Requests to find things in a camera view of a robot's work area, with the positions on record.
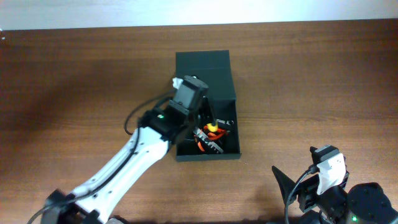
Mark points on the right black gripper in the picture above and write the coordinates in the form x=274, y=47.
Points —
x=306, y=190

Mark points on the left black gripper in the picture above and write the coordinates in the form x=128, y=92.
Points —
x=209, y=116

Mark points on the yellow black screwdriver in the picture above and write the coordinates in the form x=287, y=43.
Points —
x=212, y=127

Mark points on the small red cutting pliers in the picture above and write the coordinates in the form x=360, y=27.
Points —
x=220, y=136

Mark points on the silver double ring wrench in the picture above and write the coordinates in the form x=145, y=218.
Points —
x=225, y=122

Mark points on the orange black long-nose pliers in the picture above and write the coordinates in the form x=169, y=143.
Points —
x=204, y=146

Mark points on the orange screwdriver bit holder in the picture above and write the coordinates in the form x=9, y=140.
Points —
x=202, y=136

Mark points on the black box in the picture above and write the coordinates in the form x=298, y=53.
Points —
x=213, y=68

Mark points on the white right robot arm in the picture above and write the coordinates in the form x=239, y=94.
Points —
x=362, y=204

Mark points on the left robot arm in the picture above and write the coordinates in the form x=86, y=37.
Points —
x=167, y=124

